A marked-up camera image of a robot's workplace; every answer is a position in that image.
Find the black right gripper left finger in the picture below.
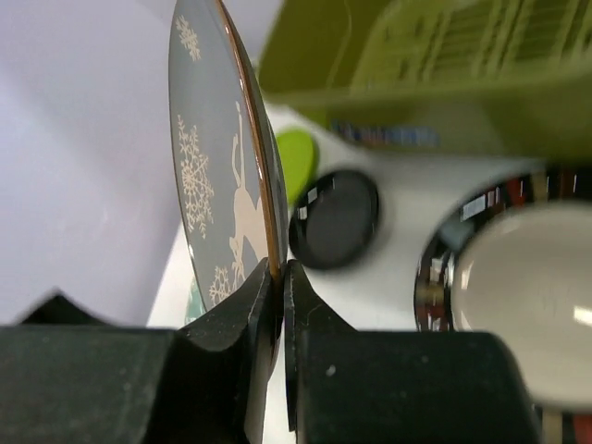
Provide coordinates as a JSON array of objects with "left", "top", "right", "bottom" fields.
[{"left": 1, "top": 261, "right": 278, "bottom": 443}]

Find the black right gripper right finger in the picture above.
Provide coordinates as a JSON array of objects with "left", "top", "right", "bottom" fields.
[{"left": 284, "top": 260, "right": 541, "bottom": 443}]

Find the black rimmed cream plate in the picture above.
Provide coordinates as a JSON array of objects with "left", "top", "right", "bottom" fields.
[{"left": 413, "top": 163, "right": 591, "bottom": 443}]

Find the grey deer pattern plate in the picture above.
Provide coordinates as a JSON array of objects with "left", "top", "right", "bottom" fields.
[{"left": 167, "top": 0, "right": 290, "bottom": 352}]

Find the olive green plastic bin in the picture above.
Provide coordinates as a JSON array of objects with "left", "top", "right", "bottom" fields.
[{"left": 258, "top": 1, "right": 591, "bottom": 159}]

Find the small black plate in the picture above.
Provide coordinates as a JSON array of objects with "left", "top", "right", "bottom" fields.
[{"left": 289, "top": 168, "right": 381, "bottom": 271}]

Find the lime green plate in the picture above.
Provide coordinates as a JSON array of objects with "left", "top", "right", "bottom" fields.
[{"left": 276, "top": 129, "right": 318, "bottom": 205}]

